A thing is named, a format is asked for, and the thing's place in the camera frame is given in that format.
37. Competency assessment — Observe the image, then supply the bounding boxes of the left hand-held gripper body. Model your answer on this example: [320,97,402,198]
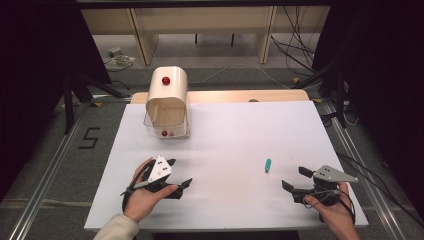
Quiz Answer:
[133,155,178,193]

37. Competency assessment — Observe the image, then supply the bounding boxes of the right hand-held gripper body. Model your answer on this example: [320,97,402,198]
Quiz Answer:
[292,164,360,204]

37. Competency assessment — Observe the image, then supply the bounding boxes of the person's left hand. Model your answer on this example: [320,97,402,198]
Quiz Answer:
[122,157,180,224]

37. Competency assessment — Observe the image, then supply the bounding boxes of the person's right hand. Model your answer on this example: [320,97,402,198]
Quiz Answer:
[303,182,358,232]

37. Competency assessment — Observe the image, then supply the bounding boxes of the clear box flap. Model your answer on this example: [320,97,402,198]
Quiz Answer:
[143,105,192,140]

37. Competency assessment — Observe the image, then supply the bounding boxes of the white table cover sheet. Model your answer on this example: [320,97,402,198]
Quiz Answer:
[83,100,369,233]

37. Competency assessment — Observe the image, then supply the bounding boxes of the cream box with red knob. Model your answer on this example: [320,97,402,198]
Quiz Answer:
[145,65,190,139]

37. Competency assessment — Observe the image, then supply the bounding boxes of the wooden table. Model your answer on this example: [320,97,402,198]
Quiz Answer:
[130,88,311,105]

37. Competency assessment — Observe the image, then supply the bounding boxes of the black metal stand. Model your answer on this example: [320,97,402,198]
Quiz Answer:
[292,59,350,130]

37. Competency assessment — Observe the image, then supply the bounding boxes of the black curtain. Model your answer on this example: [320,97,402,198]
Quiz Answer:
[0,0,113,203]
[312,0,424,222]

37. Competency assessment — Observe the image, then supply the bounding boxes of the black tripod stand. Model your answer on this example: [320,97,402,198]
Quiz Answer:
[61,71,132,135]

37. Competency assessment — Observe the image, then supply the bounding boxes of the white power adapter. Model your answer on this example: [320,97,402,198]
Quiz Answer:
[103,46,137,73]

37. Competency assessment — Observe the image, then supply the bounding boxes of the beige desk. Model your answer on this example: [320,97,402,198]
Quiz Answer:
[81,5,331,66]

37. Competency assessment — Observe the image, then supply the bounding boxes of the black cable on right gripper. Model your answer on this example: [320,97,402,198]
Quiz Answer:
[339,189,357,225]

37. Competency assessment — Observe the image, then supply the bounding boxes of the aluminium floor rail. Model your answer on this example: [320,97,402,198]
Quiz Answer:
[7,102,88,240]
[320,99,407,240]

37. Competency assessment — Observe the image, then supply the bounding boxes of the black strap on left gripper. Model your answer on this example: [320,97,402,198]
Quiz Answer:
[120,159,156,214]

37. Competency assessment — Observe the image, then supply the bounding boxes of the black floor cables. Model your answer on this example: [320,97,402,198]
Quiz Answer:
[335,151,424,228]

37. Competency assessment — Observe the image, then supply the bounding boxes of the white floor cable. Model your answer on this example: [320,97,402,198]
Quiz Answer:
[187,63,292,90]

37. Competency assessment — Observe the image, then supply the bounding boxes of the bundle of black cables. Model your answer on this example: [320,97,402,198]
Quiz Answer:
[270,5,322,77]

